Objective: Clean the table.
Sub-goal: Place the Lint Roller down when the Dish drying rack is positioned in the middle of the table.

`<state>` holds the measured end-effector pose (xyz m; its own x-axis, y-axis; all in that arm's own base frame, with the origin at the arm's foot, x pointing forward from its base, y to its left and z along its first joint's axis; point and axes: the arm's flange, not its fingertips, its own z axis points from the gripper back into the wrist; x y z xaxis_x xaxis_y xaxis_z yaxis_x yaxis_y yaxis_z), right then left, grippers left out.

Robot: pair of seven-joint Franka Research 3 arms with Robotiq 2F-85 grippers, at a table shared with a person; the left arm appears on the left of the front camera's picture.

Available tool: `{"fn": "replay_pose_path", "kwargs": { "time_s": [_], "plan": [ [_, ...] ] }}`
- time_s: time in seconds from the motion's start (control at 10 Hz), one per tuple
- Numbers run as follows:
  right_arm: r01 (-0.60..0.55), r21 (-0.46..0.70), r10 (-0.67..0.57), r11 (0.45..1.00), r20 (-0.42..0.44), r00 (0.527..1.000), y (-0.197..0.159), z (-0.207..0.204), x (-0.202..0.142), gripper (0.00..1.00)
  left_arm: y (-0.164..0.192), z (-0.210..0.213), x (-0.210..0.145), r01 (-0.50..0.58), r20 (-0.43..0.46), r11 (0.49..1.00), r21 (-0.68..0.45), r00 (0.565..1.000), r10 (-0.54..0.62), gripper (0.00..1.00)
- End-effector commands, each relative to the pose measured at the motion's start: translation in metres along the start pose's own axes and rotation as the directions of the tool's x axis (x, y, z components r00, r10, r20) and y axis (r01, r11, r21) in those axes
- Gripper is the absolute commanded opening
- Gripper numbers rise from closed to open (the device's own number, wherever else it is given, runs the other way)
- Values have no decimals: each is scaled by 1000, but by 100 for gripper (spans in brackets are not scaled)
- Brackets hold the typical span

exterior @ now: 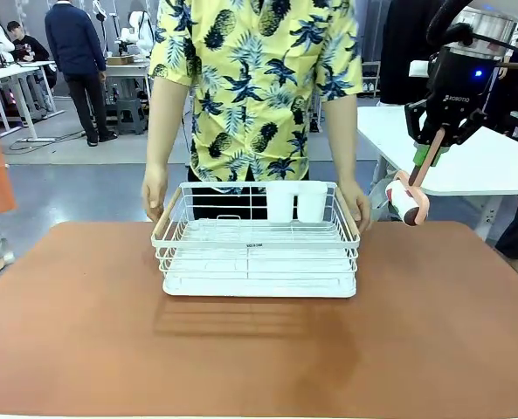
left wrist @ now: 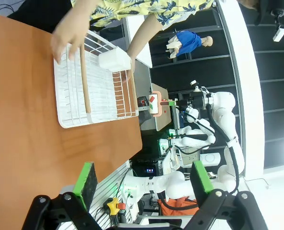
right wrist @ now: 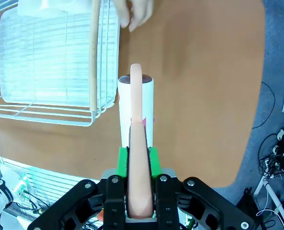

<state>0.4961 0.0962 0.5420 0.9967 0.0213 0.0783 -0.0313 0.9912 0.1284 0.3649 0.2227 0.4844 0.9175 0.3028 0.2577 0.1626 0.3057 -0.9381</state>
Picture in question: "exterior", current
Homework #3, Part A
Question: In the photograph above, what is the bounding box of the person's right hand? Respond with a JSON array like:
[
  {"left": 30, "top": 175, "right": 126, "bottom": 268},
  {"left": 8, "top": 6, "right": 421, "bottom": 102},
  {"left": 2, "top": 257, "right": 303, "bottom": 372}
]
[{"left": 141, "top": 163, "right": 170, "bottom": 223}]

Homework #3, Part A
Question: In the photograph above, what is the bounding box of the white plastic utensil cup holder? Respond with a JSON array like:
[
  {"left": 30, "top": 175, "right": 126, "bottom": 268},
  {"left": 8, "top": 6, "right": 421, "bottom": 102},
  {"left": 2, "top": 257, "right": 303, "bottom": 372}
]
[{"left": 266, "top": 181, "right": 329, "bottom": 224}]

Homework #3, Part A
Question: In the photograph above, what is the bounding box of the floor power strip with cable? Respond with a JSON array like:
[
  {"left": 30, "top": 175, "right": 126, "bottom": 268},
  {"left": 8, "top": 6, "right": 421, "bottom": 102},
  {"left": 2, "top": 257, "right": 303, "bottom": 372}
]
[{"left": 8, "top": 129, "right": 87, "bottom": 152}]

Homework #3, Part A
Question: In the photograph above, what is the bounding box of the grey step stool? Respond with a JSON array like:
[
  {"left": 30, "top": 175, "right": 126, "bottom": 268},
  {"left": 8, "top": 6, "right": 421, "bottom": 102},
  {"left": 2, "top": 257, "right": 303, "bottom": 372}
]
[{"left": 115, "top": 98, "right": 148, "bottom": 136}]

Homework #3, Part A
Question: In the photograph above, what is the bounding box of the shoe rack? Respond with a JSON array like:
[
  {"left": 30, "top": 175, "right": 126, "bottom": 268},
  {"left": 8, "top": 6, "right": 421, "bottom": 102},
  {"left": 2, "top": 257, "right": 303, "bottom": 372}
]
[{"left": 361, "top": 60, "right": 382, "bottom": 99}]

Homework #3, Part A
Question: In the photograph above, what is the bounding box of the seated person in black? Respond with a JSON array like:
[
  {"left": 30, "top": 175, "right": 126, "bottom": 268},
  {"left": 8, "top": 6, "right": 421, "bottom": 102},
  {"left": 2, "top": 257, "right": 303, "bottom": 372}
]
[{"left": 5, "top": 20, "right": 59, "bottom": 88}]

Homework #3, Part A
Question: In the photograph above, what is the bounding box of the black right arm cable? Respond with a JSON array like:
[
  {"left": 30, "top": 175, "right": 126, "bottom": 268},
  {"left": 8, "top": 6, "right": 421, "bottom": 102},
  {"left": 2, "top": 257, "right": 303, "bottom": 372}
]
[{"left": 426, "top": 0, "right": 518, "bottom": 67}]

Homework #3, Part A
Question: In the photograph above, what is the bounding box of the long white work table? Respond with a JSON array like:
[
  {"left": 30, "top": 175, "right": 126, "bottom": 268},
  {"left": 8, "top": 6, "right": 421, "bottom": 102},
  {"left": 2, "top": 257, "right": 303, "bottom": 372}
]
[{"left": 0, "top": 59, "right": 66, "bottom": 143}]

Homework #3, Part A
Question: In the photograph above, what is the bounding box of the person in black clothes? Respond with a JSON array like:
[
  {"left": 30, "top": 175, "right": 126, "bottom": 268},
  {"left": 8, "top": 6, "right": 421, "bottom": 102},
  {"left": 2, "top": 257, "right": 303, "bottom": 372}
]
[{"left": 378, "top": 0, "right": 445, "bottom": 106}]

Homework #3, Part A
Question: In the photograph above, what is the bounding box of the pink lint roller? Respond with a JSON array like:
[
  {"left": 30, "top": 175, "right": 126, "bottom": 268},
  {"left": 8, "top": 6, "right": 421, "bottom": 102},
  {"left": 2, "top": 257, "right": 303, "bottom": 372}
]
[{"left": 384, "top": 126, "right": 447, "bottom": 228}]

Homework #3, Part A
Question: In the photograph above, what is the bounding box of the white wire dish rack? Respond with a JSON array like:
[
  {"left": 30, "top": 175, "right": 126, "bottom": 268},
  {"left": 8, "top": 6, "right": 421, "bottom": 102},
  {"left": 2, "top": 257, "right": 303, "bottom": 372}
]
[{"left": 150, "top": 181, "right": 362, "bottom": 299}]

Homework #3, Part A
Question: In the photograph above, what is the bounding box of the person's left forearm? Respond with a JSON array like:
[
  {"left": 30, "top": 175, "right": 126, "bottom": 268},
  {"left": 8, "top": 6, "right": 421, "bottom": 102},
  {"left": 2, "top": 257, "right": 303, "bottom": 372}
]
[{"left": 321, "top": 93, "right": 359, "bottom": 184}]

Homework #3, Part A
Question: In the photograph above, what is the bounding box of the person's left hand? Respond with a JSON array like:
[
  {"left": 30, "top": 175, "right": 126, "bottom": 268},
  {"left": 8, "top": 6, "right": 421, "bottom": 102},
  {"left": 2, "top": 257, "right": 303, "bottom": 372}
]
[{"left": 339, "top": 178, "right": 373, "bottom": 235}]

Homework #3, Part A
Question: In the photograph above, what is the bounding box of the white rectangular table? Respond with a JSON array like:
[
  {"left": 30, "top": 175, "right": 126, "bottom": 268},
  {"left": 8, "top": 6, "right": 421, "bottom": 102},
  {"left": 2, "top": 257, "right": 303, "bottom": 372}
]
[{"left": 356, "top": 106, "right": 518, "bottom": 242}]

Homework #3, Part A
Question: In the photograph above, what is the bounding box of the person's yellow pineapple shirt torso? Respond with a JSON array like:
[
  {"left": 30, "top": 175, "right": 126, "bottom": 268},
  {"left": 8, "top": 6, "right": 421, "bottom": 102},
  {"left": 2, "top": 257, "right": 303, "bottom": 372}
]
[{"left": 148, "top": 0, "right": 364, "bottom": 194}]

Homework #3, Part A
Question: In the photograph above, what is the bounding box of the man in navy jacket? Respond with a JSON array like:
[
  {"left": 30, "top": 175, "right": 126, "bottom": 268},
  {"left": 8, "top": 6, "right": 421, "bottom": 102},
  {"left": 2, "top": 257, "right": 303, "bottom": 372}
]
[{"left": 44, "top": 0, "right": 119, "bottom": 148}]

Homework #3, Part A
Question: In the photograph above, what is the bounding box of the white desk with box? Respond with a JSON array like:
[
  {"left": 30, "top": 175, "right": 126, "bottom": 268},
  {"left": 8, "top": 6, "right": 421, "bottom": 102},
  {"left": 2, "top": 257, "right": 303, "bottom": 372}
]
[{"left": 104, "top": 60, "right": 151, "bottom": 106}]

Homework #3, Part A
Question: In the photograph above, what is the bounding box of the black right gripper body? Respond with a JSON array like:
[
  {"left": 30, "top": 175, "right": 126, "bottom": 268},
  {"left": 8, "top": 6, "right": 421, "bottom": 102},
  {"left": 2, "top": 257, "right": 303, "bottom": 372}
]
[{"left": 426, "top": 48, "right": 489, "bottom": 128}]

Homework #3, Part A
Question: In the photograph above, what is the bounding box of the person's right forearm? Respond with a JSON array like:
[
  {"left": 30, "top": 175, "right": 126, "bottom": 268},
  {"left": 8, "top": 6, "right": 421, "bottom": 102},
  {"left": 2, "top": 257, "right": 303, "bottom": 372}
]
[{"left": 145, "top": 76, "right": 189, "bottom": 172}]

